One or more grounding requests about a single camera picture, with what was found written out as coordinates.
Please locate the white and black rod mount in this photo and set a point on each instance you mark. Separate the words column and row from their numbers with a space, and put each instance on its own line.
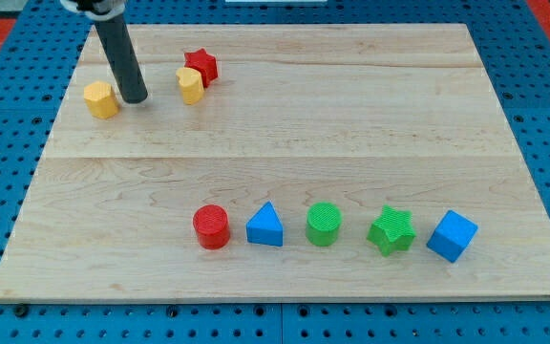
column 95, row 9

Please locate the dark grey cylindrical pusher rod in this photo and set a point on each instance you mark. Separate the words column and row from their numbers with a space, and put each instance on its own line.
column 118, row 48

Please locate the yellow hexagon block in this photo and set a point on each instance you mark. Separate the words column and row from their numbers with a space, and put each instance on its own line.
column 101, row 100

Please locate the yellow heart block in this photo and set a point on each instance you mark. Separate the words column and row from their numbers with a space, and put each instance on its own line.
column 190, row 85

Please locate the red star block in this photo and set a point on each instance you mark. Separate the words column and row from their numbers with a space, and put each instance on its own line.
column 203, row 62

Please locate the light wooden board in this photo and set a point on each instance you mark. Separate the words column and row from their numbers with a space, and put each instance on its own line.
column 354, row 115

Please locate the red cylinder block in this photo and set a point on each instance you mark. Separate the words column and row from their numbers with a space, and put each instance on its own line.
column 211, row 226

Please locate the blue triangle block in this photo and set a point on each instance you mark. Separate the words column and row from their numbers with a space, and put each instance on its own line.
column 265, row 227

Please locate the green cylinder block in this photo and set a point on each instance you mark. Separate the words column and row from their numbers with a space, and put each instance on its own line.
column 323, row 223

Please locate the green star block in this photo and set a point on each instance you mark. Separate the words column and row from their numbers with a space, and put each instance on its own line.
column 392, row 230

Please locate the blue cube block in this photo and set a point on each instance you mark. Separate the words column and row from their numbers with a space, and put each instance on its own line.
column 452, row 235

